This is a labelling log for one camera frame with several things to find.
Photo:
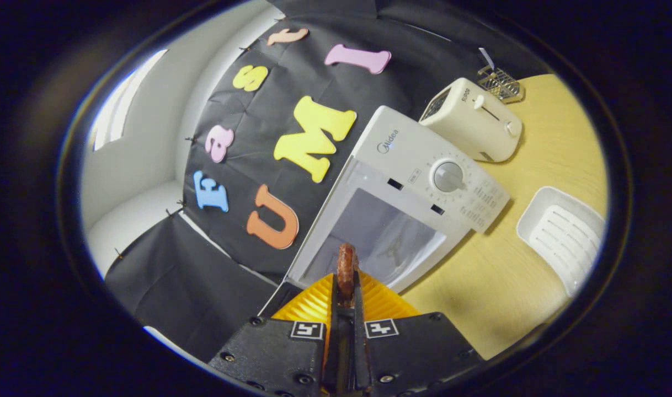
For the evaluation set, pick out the red meat slice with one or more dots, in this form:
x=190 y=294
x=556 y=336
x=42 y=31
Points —
x=347 y=270

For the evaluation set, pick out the white microwave oven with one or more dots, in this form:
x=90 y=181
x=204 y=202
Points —
x=408 y=154

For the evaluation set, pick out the long ceiling light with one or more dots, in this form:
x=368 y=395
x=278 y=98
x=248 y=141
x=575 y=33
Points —
x=121 y=105

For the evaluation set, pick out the white plastic tray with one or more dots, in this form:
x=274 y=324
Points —
x=562 y=237

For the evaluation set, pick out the cream toaster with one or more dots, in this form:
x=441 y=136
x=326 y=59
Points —
x=474 y=127

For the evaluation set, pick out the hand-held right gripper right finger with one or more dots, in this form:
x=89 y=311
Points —
x=362 y=342

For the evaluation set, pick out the row of black clips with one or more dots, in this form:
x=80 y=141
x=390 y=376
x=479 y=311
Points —
x=190 y=139

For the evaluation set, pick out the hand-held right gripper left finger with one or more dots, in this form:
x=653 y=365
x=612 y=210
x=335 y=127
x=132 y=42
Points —
x=334 y=331

